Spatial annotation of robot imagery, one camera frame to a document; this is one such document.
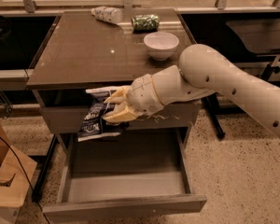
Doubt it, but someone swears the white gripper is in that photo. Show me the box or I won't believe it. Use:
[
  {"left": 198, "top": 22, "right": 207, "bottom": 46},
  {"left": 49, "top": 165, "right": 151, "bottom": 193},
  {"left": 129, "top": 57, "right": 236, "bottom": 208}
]
[{"left": 103, "top": 74, "right": 164, "bottom": 123}]

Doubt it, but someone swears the blue chip bag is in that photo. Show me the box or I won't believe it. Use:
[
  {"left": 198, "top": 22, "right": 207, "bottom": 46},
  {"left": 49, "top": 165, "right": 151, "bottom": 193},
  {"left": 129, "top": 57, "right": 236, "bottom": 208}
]
[{"left": 77, "top": 86, "right": 129, "bottom": 142}]

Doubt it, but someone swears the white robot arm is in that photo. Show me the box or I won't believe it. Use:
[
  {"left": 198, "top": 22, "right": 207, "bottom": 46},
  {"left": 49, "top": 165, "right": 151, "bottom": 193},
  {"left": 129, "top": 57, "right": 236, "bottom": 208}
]
[{"left": 104, "top": 44, "right": 280, "bottom": 139}]

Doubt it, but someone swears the grey drawer cabinet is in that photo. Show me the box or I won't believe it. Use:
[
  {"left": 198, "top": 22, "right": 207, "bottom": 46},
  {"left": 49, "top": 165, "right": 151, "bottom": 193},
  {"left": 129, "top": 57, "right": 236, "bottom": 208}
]
[{"left": 26, "top": 8, "right": 210, "bottom": 154}]

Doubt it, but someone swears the scratched grey middle drawer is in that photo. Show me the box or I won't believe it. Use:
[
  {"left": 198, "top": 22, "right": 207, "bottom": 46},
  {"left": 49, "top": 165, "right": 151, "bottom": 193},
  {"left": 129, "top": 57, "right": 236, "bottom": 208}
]
[{"left": 40, "top": 102, "right": 201, "bottom": 133}]

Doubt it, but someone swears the open grey lower drawer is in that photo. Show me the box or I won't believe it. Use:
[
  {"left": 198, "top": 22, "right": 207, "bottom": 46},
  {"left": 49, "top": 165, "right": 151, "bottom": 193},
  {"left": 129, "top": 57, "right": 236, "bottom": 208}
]
[{"left": 44, "top": 128, "right": 206, "bottom": 223}]

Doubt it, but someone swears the white bowl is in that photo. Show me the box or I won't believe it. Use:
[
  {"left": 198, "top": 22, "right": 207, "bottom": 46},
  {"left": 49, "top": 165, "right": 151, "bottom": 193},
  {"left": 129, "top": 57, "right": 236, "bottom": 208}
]
[{"left": 144, "top": 32, "right": 179, "bottom": 61}]

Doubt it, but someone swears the green crushed can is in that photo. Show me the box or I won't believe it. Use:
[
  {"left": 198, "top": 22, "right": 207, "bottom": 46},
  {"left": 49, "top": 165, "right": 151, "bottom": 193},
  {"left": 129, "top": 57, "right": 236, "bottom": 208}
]
[{"left": 132, "top": 14, "right": 160, "bottom": 32}]

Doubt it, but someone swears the black table leg right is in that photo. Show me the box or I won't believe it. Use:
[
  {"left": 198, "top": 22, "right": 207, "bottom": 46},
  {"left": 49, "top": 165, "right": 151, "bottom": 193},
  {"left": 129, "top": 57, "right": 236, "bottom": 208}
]
[{"left": 202, "top": 94, "right": 225, "bottom": 140}]

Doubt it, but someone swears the black table leg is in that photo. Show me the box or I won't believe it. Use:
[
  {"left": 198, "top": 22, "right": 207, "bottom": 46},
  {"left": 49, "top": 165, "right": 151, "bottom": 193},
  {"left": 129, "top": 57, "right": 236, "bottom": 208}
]
[
  {"left": 32, "top": 135, "right": 58, "bottom": 203},
  {"left": 202, "top": 94, "right": 225, "bottom": 140}
]

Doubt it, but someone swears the black table leg left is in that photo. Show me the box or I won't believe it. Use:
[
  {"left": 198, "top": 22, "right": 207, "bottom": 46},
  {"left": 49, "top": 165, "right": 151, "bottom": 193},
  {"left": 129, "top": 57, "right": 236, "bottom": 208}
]
[{"left": 32, "top": 135, "right": 58, "bottom": 203}]

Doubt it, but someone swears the cardboard box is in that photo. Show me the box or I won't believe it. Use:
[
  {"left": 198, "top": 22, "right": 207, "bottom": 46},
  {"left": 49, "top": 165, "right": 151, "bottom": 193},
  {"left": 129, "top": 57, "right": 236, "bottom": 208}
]
[{"left": 0, "top": 123, "right": 37, "bottom": 224}]

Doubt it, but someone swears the black cable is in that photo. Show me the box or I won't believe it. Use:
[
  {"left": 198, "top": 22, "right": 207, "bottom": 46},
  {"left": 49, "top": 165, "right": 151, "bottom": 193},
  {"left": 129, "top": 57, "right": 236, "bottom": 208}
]
[{"left": 0, "top": 126, "right": 51, "bottom": 224}]

